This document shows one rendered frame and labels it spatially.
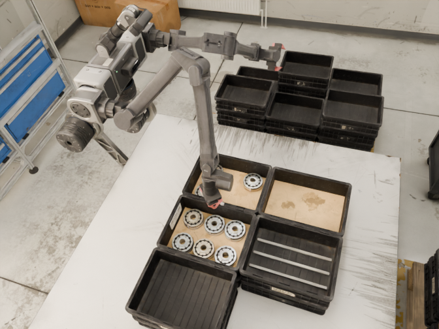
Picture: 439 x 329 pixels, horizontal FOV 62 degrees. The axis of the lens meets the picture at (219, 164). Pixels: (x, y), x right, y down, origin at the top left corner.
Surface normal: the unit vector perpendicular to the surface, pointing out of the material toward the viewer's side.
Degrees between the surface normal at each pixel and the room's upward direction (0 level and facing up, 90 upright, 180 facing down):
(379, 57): 0
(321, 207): 0
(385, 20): 90
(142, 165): 0
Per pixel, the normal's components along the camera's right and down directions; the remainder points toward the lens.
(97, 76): -0.07, -0.61
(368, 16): -0.31, 0.76
